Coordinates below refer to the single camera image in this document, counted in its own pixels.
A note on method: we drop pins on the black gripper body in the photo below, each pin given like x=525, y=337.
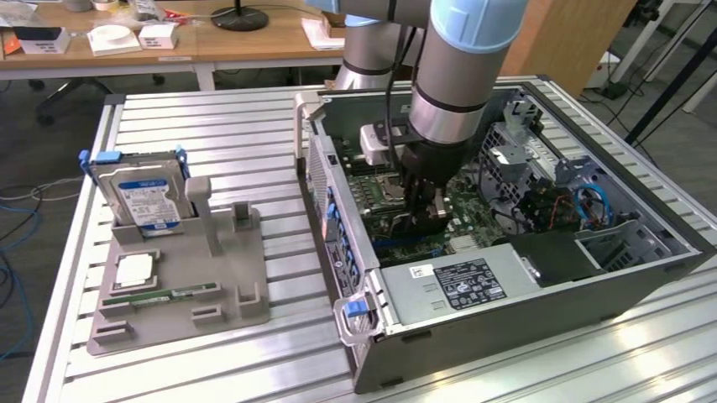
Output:
x=434, y=163

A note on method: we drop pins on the black Nvidia graphics card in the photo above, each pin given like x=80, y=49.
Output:
x=414, y=228

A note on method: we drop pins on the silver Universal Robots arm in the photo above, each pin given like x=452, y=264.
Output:
x=460, y=63

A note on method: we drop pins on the CPU socket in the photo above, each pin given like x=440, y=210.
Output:
x=390, y=189

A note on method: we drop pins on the green motherboard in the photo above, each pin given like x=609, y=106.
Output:
x=476, y=205

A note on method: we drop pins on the installed RAM stick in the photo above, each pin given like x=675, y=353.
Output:
x=381, y=214

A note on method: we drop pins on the blue expansion slot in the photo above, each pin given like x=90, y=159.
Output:
x=386, y=244

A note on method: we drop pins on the perforated metal drive cage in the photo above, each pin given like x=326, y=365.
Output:
x=504, y=168

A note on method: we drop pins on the grey power supply unit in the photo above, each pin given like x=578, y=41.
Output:
x=414, y=294

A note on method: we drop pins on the metal disk bay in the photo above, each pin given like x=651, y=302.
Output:
x=628, y=247

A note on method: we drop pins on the black open PC case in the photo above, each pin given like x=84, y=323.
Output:
x=504, y=348

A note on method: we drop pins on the stack of white papers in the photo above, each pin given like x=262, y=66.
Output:
x=321, y=35

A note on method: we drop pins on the brown cardboard box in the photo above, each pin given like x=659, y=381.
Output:
x=335, y=21

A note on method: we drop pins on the wooden cabinet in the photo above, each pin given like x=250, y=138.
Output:
x=577, y=42

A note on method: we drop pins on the wooden desk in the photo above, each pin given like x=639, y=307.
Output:
x=253, y=46

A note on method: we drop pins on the black slanted stand pole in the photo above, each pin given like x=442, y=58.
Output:
x=667, y=92

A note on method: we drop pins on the green loose RAM stick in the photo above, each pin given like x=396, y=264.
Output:
x=185, y=291

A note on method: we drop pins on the hard disk with blue caddy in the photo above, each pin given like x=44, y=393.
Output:
x=146, y=197

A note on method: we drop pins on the black round lamp base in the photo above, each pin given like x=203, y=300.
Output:
x=239, y=19

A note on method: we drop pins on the silver CPU chip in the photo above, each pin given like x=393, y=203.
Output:
x=134, y=270

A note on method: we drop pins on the grey printed parts rack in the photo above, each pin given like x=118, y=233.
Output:
x=174, y=331

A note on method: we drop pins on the small white labelled box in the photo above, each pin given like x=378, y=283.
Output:
x=158, y=37

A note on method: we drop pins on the white holder with round rim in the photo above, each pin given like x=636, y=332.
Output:
x=115, y=40

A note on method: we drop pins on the black office chair base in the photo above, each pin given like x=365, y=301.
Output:
x=67, y=90

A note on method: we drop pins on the white box with black top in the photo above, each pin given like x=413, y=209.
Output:
x=42, y=42

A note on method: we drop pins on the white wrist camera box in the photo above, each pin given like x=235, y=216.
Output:
x=373, y=144

